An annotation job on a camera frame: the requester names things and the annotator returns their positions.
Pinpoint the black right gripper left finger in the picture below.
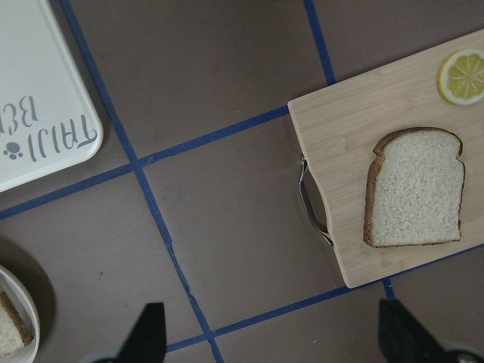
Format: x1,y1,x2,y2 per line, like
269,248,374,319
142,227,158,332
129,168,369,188
116,302,166,363

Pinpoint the cream bear tray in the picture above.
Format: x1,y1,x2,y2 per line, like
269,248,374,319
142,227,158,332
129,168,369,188
1,1,104,191

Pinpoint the cream round plate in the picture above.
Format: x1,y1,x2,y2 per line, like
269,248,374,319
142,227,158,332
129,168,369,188
1,265,40,363

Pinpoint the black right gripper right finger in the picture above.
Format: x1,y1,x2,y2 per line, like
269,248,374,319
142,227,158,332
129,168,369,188
378,299,452,362

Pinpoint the bread slice on plate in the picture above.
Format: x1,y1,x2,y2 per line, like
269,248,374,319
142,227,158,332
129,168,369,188
1,290,33,358

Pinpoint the lemon slice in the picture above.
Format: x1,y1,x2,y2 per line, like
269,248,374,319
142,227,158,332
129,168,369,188
438,49,483,106

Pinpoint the wooden cutting board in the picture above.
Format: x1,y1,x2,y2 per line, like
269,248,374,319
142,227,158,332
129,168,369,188
288,31,483,287

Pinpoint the bread slice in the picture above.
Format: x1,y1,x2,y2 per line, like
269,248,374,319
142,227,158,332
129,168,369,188
1,290,33,358
363,127,465,247

